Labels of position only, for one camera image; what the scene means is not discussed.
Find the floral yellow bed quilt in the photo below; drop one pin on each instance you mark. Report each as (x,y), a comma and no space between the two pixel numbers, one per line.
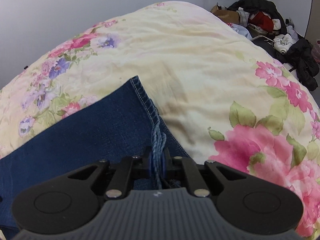
(222,97)

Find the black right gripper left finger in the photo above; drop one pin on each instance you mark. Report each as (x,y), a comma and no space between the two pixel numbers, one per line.
(104,179)

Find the pile of dark clothes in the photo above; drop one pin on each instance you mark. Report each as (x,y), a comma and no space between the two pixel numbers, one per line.
(267,28)

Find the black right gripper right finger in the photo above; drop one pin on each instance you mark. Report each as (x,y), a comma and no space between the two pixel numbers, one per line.
(207,180)

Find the blue denim jeans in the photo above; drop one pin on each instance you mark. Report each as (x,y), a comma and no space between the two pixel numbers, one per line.
(121,124)

